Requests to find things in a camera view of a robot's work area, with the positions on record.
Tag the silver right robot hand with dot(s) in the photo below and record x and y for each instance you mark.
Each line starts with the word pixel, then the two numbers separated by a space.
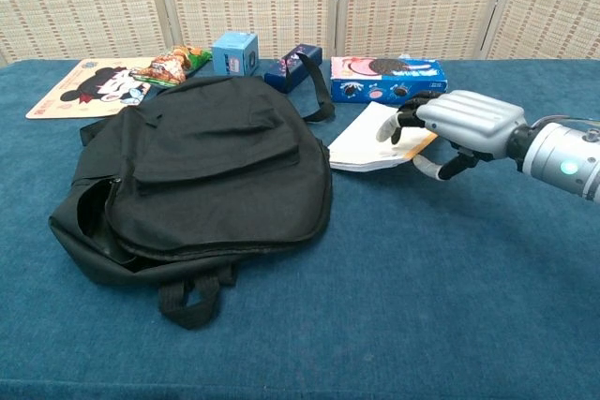
pixel 469 119

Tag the yellow and white book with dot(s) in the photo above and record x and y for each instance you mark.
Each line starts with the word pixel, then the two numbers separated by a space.
pixel 361 147

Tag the black fabric backpack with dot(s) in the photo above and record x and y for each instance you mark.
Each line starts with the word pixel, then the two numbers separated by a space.
pixel 211 175

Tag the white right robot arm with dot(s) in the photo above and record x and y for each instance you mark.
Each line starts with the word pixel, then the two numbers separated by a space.
pixel 558 156

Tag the crumpled clear plastic scrap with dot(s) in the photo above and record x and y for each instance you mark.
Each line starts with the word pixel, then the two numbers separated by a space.
pixel 406 56

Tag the blue cookie box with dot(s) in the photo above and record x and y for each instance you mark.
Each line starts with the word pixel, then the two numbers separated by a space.
pixel 375 81

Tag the dark blue long box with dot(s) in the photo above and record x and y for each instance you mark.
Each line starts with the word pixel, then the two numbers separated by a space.
pixel 282 77

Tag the blue table cloth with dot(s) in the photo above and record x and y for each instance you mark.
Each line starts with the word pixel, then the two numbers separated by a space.
pixel 375 301

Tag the light blue small box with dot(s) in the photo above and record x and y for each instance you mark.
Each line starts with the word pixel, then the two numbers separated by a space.
pixel 232 55

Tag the orange green snack bag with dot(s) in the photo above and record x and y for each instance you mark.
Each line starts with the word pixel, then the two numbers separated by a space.
pixel 164 67

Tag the pink cartoon mouse pad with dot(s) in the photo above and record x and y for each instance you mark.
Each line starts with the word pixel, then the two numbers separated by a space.
pixel 70 91

